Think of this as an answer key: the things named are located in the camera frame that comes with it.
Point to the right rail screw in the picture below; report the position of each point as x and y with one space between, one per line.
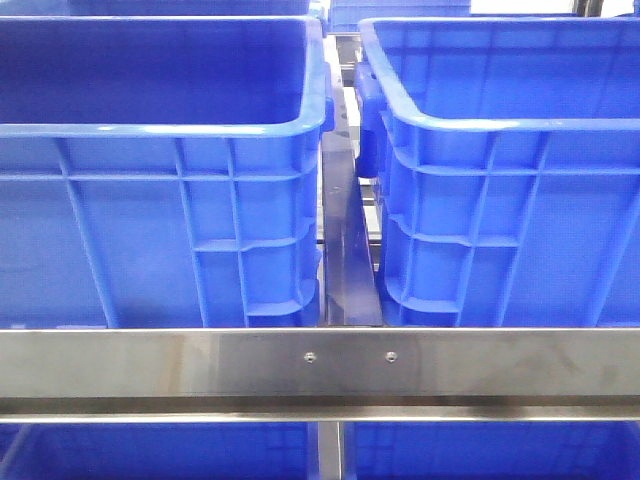
391 356

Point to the blue crate rear right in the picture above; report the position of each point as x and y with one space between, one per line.
345 15

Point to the steel shelf front rail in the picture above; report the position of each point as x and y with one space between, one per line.
211 375

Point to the blue crate lower right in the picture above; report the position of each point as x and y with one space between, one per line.
495 450

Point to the large blue crate left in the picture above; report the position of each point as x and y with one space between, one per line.
160 172

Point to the steel lower vertical post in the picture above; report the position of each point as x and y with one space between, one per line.
331 459

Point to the blue crate lower left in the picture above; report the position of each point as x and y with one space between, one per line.
164 451

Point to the blue crate rear left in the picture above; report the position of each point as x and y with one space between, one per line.
198 8

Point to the large blue crate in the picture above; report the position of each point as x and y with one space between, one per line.
505 155
160 172

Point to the large blue crate right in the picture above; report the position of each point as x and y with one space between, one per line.
505 155

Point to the steel centre divider bar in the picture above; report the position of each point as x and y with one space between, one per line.
351 298

